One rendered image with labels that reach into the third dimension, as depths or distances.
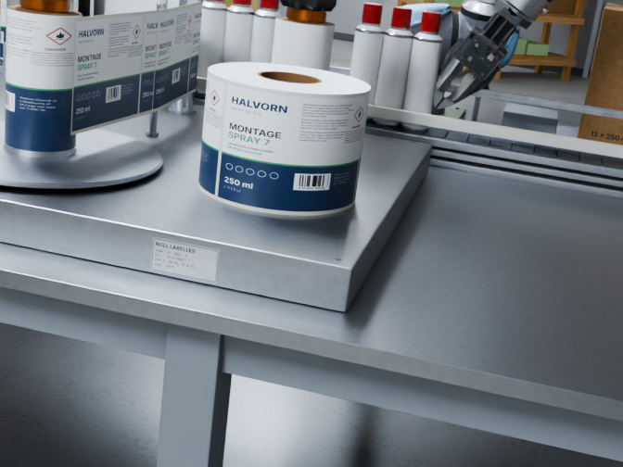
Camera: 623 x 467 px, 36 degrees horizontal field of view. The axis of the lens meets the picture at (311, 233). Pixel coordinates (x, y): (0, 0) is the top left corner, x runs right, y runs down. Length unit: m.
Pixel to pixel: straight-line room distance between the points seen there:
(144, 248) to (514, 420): 0.42
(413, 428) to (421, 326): 1.09
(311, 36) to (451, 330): 0.58
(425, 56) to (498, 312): 0.71
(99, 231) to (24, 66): 0.26
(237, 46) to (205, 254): 0.80
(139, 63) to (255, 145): 0.32
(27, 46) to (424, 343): 0.59
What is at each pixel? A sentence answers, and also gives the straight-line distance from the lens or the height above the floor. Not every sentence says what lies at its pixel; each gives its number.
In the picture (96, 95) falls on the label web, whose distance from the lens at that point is 1.28.
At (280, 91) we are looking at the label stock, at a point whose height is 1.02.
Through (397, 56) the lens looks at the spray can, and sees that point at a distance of 1.69.
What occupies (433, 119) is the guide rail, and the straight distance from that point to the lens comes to 1.68.
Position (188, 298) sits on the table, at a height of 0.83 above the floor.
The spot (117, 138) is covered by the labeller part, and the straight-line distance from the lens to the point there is 1.36.
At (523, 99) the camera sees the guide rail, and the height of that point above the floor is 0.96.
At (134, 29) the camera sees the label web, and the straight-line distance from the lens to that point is 1.34.
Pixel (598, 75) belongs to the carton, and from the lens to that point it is 1.91.
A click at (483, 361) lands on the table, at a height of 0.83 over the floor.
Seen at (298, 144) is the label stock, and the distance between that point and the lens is 1.10.
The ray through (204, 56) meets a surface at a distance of 1.78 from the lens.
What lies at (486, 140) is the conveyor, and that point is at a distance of 1.72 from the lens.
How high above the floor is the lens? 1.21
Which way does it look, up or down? 18 degrees down
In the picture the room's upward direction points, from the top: 7 degrees clockwise
